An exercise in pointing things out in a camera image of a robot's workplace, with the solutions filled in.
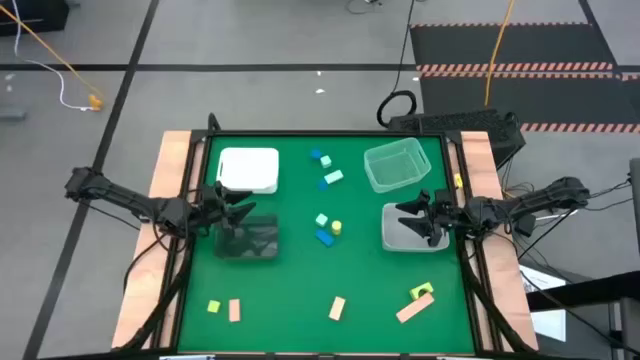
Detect long peach plank block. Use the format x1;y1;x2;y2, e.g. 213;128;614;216
395;292;436;325

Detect black keyboard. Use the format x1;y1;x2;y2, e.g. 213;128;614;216
388;108;527;169

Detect black mat with striped edge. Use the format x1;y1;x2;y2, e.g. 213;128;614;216
418;72;640;134
409;21;617;73

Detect black hanging cable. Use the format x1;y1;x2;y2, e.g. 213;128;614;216
375;0;419;129

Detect white cable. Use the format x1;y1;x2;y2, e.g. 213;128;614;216
10;0;94;112

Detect grey post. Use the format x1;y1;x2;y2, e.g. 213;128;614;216
628;158;640;241

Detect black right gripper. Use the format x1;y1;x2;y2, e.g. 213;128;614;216
394;188;470;248

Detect yellow-green arch block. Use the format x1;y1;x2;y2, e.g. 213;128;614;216
408;281;435;302

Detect white plastic bin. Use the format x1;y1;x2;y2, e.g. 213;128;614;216
215;146;281;195

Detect dark smoky plastic bin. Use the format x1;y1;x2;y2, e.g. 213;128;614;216
213;214;280;261

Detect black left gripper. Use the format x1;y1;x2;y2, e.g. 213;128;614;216
197;180;258;237

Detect white paper sheet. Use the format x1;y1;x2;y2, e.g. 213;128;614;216
519;264;569;342

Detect yellow power cable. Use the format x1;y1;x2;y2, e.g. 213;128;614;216
483;0;517;109
0;3;105;112

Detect blue rectangular block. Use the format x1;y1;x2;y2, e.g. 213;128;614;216
314;228;337;249

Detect grey translucent plastic bin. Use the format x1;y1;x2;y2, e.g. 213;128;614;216
380;201;451;253

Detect black side table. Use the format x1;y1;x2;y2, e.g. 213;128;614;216
525;272;640;360

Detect clear green-tinted plastic bin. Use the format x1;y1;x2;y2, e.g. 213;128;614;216
363;136;433;195

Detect black box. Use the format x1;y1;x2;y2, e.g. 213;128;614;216
0;0;70;37

